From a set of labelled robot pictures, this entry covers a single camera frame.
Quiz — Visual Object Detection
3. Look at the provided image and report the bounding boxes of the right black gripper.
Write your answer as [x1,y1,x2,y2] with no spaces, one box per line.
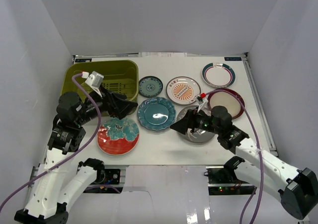
[170,107,222,136]

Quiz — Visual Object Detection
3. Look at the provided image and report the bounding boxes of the grey plate with deer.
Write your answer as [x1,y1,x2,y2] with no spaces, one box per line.
[175,105,215,144]

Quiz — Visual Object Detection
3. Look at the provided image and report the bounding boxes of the teal scalloped plate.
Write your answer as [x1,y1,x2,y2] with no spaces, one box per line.
[137,97,176,131]

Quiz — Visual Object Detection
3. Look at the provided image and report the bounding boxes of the red plate with teal flowers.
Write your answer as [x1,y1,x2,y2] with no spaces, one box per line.
[97,118,140,156]

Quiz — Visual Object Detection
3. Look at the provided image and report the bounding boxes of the white plate orange sunburst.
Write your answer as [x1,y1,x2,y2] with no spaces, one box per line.
[165,76,201,106]

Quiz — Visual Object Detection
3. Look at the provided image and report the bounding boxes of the dark red rimmed plate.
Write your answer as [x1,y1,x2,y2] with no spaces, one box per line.
[208,88,245,119]

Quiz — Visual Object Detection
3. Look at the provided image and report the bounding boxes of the white plate teal maroon rim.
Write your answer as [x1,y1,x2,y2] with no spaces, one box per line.
[201,63,236,88]

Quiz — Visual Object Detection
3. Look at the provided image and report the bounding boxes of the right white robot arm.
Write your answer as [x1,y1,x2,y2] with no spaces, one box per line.
[170,106,318,220]

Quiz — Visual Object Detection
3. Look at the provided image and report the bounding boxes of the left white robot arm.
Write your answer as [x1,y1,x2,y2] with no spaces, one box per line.
[14,87,138,224]

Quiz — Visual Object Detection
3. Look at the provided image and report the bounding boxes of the olive green plastic bin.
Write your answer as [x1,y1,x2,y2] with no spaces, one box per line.
[60,60,139,118]

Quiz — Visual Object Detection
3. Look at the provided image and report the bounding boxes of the small teal patterned plate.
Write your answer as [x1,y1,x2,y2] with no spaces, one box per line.
[139,76,163,98]

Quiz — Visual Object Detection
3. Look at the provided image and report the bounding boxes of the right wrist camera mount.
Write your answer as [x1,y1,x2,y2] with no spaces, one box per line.
[195,93,208,112]

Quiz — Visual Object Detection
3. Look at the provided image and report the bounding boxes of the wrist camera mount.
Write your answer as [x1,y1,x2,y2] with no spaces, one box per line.
[83,71,104,97]
[195,93,208,112]

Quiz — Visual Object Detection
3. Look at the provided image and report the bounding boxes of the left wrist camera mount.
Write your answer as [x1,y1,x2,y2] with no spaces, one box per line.
[83,71,104,97]

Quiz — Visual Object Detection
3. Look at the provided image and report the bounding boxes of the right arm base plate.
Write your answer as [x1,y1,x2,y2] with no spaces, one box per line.
[203,166,254,196]

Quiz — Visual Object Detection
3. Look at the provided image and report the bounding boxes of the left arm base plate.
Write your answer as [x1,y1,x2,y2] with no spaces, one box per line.
[84,169,123,194]

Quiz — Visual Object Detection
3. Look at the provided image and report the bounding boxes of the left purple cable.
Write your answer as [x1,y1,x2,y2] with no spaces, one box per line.
[0,72,102,211]

